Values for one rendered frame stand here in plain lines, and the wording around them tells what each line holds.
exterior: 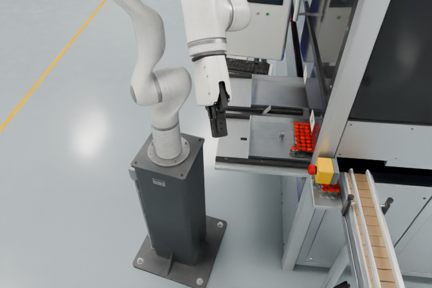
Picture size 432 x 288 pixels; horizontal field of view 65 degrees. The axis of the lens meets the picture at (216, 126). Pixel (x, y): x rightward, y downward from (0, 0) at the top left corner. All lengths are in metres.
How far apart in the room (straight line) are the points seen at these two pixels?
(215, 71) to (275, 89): 1.20
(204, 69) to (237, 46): 1.54
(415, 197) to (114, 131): 2.23
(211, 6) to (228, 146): 0.91
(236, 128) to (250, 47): 0.75
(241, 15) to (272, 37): 1.41
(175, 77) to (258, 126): 0.54
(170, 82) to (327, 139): 0.61
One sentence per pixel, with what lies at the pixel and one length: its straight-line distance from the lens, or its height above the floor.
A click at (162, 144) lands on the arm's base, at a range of 1.44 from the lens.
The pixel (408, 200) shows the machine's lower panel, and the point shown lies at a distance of 1.69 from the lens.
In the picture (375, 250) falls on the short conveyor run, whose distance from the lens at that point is 1.30.
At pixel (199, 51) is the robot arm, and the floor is 1.64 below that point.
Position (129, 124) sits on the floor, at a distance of 3.01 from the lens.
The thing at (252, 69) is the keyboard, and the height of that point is 0.83.
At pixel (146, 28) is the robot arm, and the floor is 1.47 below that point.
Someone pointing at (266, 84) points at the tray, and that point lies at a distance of 1.90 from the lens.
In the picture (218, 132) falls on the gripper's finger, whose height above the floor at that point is 1.49.
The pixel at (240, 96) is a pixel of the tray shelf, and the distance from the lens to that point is 1.80.
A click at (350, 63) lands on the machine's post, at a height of 1.43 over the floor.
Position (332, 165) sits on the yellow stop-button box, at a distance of 1.34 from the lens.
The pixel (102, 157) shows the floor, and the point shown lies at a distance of 2.80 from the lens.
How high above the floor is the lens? 2.00
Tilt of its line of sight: 44 degrees down
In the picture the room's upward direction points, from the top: straight up
